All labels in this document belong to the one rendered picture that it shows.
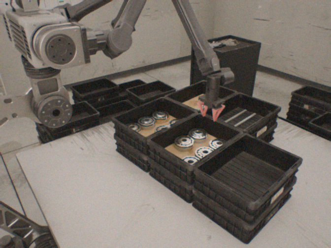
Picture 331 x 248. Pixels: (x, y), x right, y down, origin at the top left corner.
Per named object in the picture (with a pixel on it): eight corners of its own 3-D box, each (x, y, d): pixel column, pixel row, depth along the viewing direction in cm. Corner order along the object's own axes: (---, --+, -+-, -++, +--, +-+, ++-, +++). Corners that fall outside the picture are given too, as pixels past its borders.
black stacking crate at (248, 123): (241, 151, 148) (244, 133, 143) (198, 130, 167) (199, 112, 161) (278, 124, 172) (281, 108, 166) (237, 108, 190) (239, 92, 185)
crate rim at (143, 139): (145, 143, 138) (145, 139, 137) (110, 121, 157) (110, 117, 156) (198, 115, 162) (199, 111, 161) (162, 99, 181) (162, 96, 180)
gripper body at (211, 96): (206, 96, 130) (208, 81, 127) (224, 104, 124) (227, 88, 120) (197, 100, 126) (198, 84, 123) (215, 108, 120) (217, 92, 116)
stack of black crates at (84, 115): (62, 174, 234) (50, 128, 211) (50, 157, 255) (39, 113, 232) (106, 157, 254) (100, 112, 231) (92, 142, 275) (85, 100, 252)
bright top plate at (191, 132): (200, 141, 149) (200, 140, 148) (184, 134, 154) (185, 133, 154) (211, 133, 155) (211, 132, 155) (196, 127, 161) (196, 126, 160)
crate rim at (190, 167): (191, 172, 120) (191, 168, 118) (145, 143, 138) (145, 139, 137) (244, 136, 143) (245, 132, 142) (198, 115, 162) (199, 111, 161)
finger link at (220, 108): (210, 114, 132) (213, 96, 128) (223, 120, 128) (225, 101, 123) (201, 119, 128) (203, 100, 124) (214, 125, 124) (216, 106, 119)
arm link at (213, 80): (204, 72, 119) (214, 76, 115) (216, 70, 123) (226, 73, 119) (203, 88, 123) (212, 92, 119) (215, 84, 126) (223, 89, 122)
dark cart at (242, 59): (214, 132, 317) (222, 52, 272) (188, 116, 348) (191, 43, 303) (249, 116, 348) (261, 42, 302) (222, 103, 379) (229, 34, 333)
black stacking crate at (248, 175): (250, 229, 106) (255, 207, 100) (191, 189, 124) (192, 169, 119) (297, 179, 130) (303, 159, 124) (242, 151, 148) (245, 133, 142)
